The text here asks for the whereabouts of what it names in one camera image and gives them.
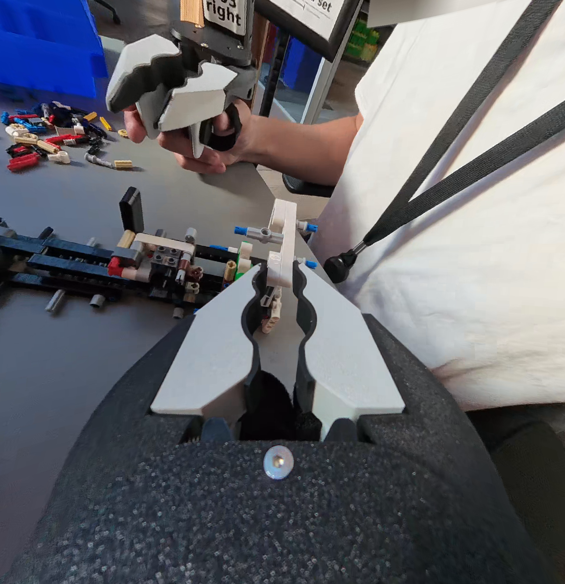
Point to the black office chair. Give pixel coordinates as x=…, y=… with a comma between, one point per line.
x=307, y=186

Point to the person's right hand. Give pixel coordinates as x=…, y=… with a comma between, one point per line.
x=218, y=163

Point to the lego truck chassis model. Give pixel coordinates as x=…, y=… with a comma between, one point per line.
x=81, y=264

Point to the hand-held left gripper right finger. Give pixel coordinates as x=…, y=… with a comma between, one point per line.
x=351, y=365

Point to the pile of small lego pieces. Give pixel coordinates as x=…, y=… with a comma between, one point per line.
x=31, y=141

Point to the wooden post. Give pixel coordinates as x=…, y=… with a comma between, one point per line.
x=191, y=13

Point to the person's white shirt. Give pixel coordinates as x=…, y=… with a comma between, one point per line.
x=469, y=296

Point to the black badge reel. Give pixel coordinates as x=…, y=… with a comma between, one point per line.
x=339, y=267

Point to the person's right forearm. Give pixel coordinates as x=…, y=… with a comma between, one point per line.
x=305, y=150

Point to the stack of green bins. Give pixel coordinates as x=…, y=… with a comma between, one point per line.
x=362, y=41

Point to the black framed tag sign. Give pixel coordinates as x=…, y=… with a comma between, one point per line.
x=310, y=18

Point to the blue storage bin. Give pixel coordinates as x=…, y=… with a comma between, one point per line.
x=300, y=68

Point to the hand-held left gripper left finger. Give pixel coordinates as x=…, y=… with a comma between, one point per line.
x=205, y=356

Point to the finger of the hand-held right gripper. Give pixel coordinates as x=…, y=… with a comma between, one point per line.
x=195, y=96
x=141, y=59

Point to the person's dark pants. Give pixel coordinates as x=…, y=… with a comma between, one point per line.
x=538, y=479

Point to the blue plastic bin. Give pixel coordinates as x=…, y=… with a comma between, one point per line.
x=36, y=45

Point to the tan grooved lego brick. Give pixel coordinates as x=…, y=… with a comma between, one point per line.
x=123, y=164

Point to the grey metal sign stand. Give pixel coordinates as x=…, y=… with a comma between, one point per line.
x=323, y=91

